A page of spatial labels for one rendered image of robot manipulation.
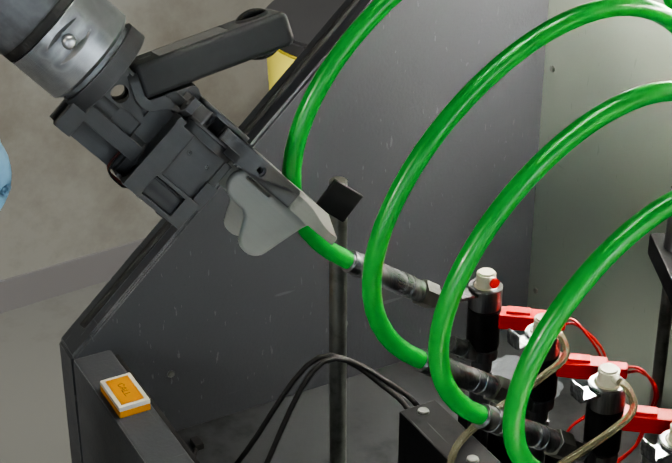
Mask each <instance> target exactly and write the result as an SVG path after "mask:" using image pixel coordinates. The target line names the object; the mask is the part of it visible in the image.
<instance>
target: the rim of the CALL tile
mask: <svg viewBox="0 0 672 463"><path fill-rule="evenodd" d="M126 375H128V377H129V378H130V379H131V381H132V382H133V383H134V385H135V386H136V387H137V389H138V390H139V391H140V393H141V394H142V395H143V397H144V399H140V400H137V401H134V402H130V403H127V404H123V405H121V403H120V402H119V401H118V399H117V398H116V396H115V395H114V394H113V392H112V391H111V389H110V388H109V387H108V385H107V384H106V381H109V380H112V379H116V378H119V377H123V376H126ZM100 385H101V387H102V388H103V389H104V391H105V392H106V394H107V395H108V396H109V398H110V399H111V401H112V402H113V404H114V405H115V406H116V408H117V409H118V411H119V412H122V411H126V410H129V409H132V408H136V407H139V406H142V405H146V404H149V403H150V399H149V397H148V396H147V395H146V393H145V392H144V391H143V389H142V388H141V387H140V385H139V384H138V383H137V381H136V380H135V379H134V377H133V376H132V375H131V373H126V374H122V375H119V376H115V377H112V378H108V379H105V380H101V381H100Z"/></svg>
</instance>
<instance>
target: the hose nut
mask: <svg viewBox="0 0 672 463"><path fill-rule="evenodd" d="M423 281H424V282H425V283H426V286H427V290H426V294H425V296H424V297H423V298H422V299H421V300H420V301H413V300H412V302H413V303H414V304H417V305H419V306H421V307H424V308H435V307H436V304H437V301H438V298H439V295H440V293H441V289H440V285H438V284H436V283H433V282H431V281H429V280H423Z"/></svg>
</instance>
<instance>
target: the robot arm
mask: <svg viewBox="0 0 672 463"><path fill-rule="evenodd" d="M144 39H145V37H144V35H143V34H142V33H140V32H139V31H138V30H137V29H136V28H135V27H133V26H132V25H131V24H130V23H128V24H126V17H125V15H124V14H123V13H122V12H121V11H120V10H119V9H117V8H116V7H115V6H114V5H113V4H112V3H111V2H109V1H108V0H0V54H1V55H3V56H4V57H5V58H7V59H8V60H9V61H10V62H12V63H13V64H14V65H15V66H17V67H18V68H19V69H20V70H21V71H23V72H24V73H25V74H26V75H27V76H29V77H30V78H31V79H32V80H33V81H35V82H36V83H37V84H38V85H39V86H41V87H42V88H43V89H44V90H45V91H47V92H48V93H49V94H50V95H51V96H53V97H54V98H60V97H63V98H65V99H64V100H63V101H62V102H61V103H60V105H59V106H58V107H57V108H56V109H55V110H54V111H53V113H52V114H51V115H50V117H51V118H52V120H53V121H54V122H53V124H54V125H55V126H56V127H57V128H58V129H60V130H61V131H62V132H63V133H64V134H66V135H67V136H68V137H70V136H72V137H73V138H74V139H75V140H76V141H78V142H79V143H80V144H81V145H83V146H84V147H85V148H86V149H87V150H89V151H90V152H91V153H92V154H93V155H95V156H96V157H97V158H98V159H100V160H101V161H102V162H103V163H104V164H106V165H107V171H108V173H109V175H110V177H111V178H112V179H113V180H114V181H115V182H116V183H117V184H118V185H119V186H121V187H122V188H128V189H129V190H130V191H132V193H134V194H135V195H136V197H137V198H138V199H139V200H141V201H142V200H143V201H144V202H145V203H146V204H147V205H149V206H150V207H151V208H152V209H154V211H155V212H156V213H157V214H158V215H159V216H160V217H162V218H163V219H164V220H165V221H167V222H169V223H171V224H172V225H173V226H174V227H175V228H177V229H178V230H179V229H180V228H181V227H182V226H183V225H184V224H185V223H186V222H187V221H188V220H189V218H190V217H191V216H192V215H193V214H194V213H195V212H196V210H197V211H198V212H199V213H200V212H201V210H202V209H203V208H204V207H205V206H206V205H207V204H208V202H209V201H210V200H211V199H212V198H213V197H214V196H215V194H216V193H217V192H218V190H217V189H216V188H215V186H216V185H217V184H219V185H220V186H221V187H222V188H223V189H225V190H226V191H227V193H228V195H229V197H230V201H229V205H228V208H227V211H226V215H225V218H224V225H225V227H226V229H227V230H228V231H229V232H230V233H231V234H233V235H236V236H239V237H238V243H239V246H240V247H241V248H242V250H243V251H244V252H246V253H247V254H249V255H252V256H259V255H262V254H264V253H266V252H267V251H269V250H270V249H272V248H273V247H275V246H276V245H278V244H279V243H281V242H282V241H283V240H285V239H286V238H288V237H289V236H291V235H292V234H294V233H295V232H297V231H298V230H300V229H301V228H303V227H305V226H309V227H310V228H311V229H313V230H314V231H315V232H316V233H317V234H319V235H320V236H321V237H322V238H324V239H325V240H326V241H327V242H328V243H330V244H331V245H333V244H334V242H335V241H336V239H337V237H336V234H335V231H334V228H333V225H332V223H331V220H330V217H329V214H328V213H326V212H325V211H324V210H323V209H322V208H321V207H319V206H318V205H317V204H316V202H315V201H314V200H313V199H311V198H310V197H309V196H308V195H307V194H306V193H305V192H303V191H301V190H300V189H299V188H298V187H296V186H295V185H294V184H293V183H292V182H291V181H290V180H288V179H287V178H286V177H285V176H284V175H283V174H282V172H281V171H280V170H278V169H277V168H276V167H275V166H274V165H273V164H272V163H270V162H269V161H268V160H267V159H266V158H265V157H264V156H262V155H261V154H260V153H259V152H258V151H257V150H256V149H254V148H253V147H252V146H251V145H250V144H249V143H248V142H247V141H248V140H249V139H250V138H249V137H248V136H247V135H245V134H244V133H243V132H242V131H241V130H240V129H239V128H238V127H237V126H236V125H235V124H233V123H232V122H231V121H230V120H229V119H228V118H227V117H226V116H224V115H223V114H222V113H221V112H220V111H219V110H218V109H216V108H215V107H214V106H213V105H212V104H211V103H209V102H208V101H207V100H206V99H205V98H204V97H203V96H202V95H201V94H200V91H199V89H198V88H197V87H196V86H195V85H194V84H193V83H192V82H193V81H196V80H199V79H201V78H204V77H207V76H209V75H212V74H215V73H217V72H220V71H223V70H225V69H228V68H231V67H233V66H236V65H239V64H241V63H244V62H247V61H249V60H263V59H267V58H269V57H271V56H272V55H274V54H275V53H276V52H277V51H278V50H279V49H281V48H284V47H287V46H289V45H291V44H292V43H293V40H294V35H293V32H292V29H291V26H290V23H289V20H288V17H287V15H286V14H285V13H283V12H279V11H276V10H272V9H262V8H252V9H249V10H246V11H244V12H243V13H241V14H240V15H239V16H238V17H237V18H236V19H235V20H233V21H230V22H228V23H225V24H222V25H220V26H217V27H214V28H211V29H209V30H206V31H203V32H201V33H198V34H195V35H193V36H190V37H187V38H184V39H182V40H179V41H176V42H174V43H171V44H168V45H165V46H163V47H160V48H157V49H155V50H152V51H149V52H146V53H144V54H141V55H138V56H137V54H138V53H139V51H140V49H141V47H142V45H143V43H144ZM117 85H123V86H124V91H123V93H122V94H121V95H119V96H112V95H111V91H112V89H113V88H114V87H115V86H117ZM233 162H234V163H235V164H236V165H238V166H239V167H240V168H241V169H238V168H237V167H236V166H235V165H233ZM111 169H112V170H113V172H114V174H115V175H116V176H117V177H118V178H119V179H120V180H119V179H118V178H117V177H115V176H114V175H113V174H112V173H111V171H110V170H111ZM11 174H12V172H11V165H10V161H9V157H8V155H7V152H6V151H5V149H4V147H3V145H2V144H1V141H0V210H1V209H2V207H3V205H4V203H5V201H6V199H7V197H8V194H9V191H10V190H11ZM247 176H250V177H251V178H252V179H250V178H249V177H247ZM122 184H123V185H122Z"/></svg>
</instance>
